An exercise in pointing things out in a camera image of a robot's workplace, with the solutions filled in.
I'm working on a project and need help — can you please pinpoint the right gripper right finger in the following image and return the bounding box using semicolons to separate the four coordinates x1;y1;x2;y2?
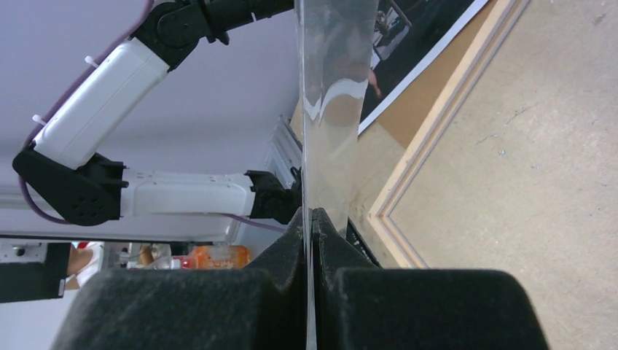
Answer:
311;209;549;349

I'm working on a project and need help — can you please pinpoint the printed photo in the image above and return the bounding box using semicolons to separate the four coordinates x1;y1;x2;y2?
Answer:
359;0;487;133

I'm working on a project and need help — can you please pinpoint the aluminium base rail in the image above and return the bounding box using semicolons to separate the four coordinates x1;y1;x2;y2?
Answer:
263;117;302;189

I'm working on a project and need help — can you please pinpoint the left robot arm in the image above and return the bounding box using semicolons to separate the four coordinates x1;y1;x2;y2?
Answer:
12;1;300;227

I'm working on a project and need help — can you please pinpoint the brown backing board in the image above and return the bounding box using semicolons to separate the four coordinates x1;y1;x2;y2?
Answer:
289;0;501;151

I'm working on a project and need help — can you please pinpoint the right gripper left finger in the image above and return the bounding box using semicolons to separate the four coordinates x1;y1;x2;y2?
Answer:
52;211;307;349

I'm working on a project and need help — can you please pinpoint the clear acrylic sheet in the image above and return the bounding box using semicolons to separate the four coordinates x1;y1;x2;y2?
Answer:
294;1;378;349

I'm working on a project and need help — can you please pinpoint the picture frame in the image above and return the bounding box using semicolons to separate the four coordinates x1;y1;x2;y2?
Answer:
365;1;528;268

